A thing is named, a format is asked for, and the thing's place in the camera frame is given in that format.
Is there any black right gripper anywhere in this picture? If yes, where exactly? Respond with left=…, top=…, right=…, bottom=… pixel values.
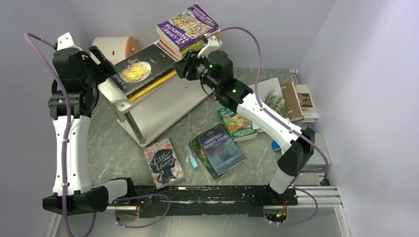
left=171, top=49, right=219, bottom=93

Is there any black Moon and Sixpence book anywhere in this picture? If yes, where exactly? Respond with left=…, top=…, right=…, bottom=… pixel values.
left=110, top=44, right=175, bottom=98

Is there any yellow Little Prince book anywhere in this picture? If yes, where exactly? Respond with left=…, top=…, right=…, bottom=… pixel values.
left=129, top=71, right=177, bottom=102

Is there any blue Nineteen Eighty-Four book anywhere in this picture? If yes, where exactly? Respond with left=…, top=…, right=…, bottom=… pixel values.
left=196, top=124, right=246, bottom=178

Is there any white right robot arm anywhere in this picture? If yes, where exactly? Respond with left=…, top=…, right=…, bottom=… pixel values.
left=173, top=50, right=315, bottom=204

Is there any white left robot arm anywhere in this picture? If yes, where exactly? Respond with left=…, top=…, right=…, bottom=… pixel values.
left=42, top=33, right=137, bottom=215

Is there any green treehouse book in stack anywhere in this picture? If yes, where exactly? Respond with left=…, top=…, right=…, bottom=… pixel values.
left=182, top=30, right=222, bottom=58

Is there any blue orange book in stack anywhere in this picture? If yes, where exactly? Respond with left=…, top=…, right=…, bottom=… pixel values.
left=155, top=40, right=184, bottom=61

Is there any white tape roll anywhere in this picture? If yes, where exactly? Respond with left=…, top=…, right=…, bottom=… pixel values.
left=92, top=36, right=140, bottom=65

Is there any purple treehouse book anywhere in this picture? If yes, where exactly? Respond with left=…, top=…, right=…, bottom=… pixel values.
left=156, top=3, right=219, bottom=52

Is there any white two-tier shelf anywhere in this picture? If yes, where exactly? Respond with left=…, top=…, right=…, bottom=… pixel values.
left=98, top=76, right=210, bottom=148

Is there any green 104-storey treehouse book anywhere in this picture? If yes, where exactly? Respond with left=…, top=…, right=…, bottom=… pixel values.
left=217, top=108, right=258, bottom=142

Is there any dark green garden book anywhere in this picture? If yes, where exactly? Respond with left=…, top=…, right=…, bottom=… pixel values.
left=188, top=139, right=219, bottom=180

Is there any white palm leaf book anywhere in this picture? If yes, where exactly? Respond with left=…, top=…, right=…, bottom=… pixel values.
left=257, top=78, right=289, bottom=120

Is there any light blue glue stick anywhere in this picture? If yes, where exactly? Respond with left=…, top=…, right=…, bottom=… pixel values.
left=184, top=145, right=199, bottom=169

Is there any floral Little Women book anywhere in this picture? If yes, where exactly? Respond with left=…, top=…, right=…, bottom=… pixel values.
left=144, top=138, right=185, bottom=190

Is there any brown cover book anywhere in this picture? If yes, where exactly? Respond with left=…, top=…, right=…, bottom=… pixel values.
left=280, top=81, right=304, bottom=121

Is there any blue round tape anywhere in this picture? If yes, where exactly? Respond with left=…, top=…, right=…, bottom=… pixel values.
left=271, top=141, right=281, bottom=152

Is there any white magazine with photo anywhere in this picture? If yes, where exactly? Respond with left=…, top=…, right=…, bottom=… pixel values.
left=295, top=84, right=319, bottom=122

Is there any grey laptop box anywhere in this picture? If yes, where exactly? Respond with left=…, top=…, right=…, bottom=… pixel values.
left=303, top=133, right=332, bottom=170

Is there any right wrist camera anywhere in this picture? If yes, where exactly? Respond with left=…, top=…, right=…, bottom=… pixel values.
left=198, top=36, right=222, bottom=58

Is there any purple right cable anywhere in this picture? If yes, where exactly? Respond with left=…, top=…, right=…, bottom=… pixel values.
left=206, top=27, right=330, bottom=227

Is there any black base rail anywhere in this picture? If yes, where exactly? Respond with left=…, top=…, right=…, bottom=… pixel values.
left=103, top=185, right=298, bottom=219

